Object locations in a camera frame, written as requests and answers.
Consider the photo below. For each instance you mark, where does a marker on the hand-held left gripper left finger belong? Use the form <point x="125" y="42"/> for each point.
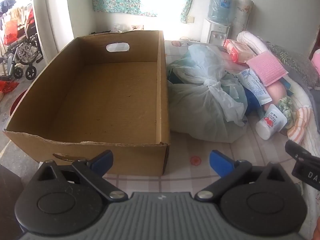
<point x="102" y="158"/>

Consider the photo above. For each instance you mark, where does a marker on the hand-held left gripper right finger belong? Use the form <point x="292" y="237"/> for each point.
<point x="220" y="162"/>

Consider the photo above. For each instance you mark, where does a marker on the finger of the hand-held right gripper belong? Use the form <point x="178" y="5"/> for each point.
<point x="296" y="150"/>

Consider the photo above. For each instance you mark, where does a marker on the white yogurt cup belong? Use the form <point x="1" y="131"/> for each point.
<point x="271" y="122"/>

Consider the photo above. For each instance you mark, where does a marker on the green floral scrunchie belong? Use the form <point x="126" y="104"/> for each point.
<point x="286" y="105"/>

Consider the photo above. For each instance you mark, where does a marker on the brown cardboard box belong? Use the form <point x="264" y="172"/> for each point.
<point x="105" y="97"/>

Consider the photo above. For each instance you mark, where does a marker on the blue and white soft packet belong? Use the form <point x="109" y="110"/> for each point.
<point x="255" y="85"/>

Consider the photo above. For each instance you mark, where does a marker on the patterned checked bed sheet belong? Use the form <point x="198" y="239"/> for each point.
<point x="205" y="152"/>

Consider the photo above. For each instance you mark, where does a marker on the white checked mattress pad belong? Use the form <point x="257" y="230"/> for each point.
<point x="303" y="100"/>

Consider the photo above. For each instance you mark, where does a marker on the white tied plastic bag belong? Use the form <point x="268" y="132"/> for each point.
<point x="200" y="115"/>

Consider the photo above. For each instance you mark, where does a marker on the blue cloth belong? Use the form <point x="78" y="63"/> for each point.
<point x="252" y="102"/>

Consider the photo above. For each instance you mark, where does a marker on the green-tinted plastic bag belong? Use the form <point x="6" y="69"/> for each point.
<point x="235" y="90"/>

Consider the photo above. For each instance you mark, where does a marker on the pink bubble wrap pouch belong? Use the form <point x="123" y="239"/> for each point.
<point x="267" y="67"/>

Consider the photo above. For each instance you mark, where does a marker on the grey leaf-print pillow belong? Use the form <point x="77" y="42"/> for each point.
<point x="292" y="57"/>

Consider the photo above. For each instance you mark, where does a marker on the dark red basin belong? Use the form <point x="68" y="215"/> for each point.
<point x="17" y="102"/>

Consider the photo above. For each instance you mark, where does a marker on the red wet wipes pack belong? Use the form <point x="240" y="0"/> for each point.
<point x="237" y="51"/>

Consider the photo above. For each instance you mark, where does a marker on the white rolled quilt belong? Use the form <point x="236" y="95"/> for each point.
<point x="255" y="41"/>

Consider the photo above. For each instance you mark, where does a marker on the white water dispenser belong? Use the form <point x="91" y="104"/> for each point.
<point x="215" y="32"/>

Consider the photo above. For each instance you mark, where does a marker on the wheelchair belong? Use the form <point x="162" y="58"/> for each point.
<point x="25" y="52"/>

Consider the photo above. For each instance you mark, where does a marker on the clear plastic bag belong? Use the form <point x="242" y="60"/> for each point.
<point x="117" y="28"/>

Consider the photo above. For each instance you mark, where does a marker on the rolled floral mat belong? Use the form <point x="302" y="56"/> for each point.
<point x="242" y="15"/>

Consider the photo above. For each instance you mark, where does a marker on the blue water bottle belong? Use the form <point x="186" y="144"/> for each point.
<point x="221" y="7"/>

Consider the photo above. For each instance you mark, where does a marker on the red plastic bag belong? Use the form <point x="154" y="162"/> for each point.
<point x="10" y="33"/>

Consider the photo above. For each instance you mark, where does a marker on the wall socket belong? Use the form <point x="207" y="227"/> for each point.
<point x="190" y="19"/>

